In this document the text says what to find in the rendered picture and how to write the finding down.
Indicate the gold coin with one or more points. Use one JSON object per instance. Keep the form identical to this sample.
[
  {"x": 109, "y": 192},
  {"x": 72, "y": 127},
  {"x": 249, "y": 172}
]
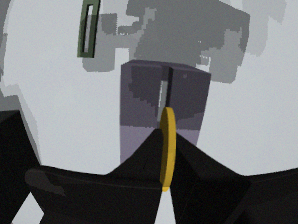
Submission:
[{"x": 168, "y": 128}]

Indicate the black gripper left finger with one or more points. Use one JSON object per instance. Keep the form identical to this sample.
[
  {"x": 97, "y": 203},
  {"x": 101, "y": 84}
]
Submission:
[{"x": 130, "y": 194}]

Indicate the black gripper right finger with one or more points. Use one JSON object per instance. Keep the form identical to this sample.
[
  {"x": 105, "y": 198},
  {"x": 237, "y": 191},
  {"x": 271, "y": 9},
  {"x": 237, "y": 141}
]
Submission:
[{"x": 205, "y": 192}]

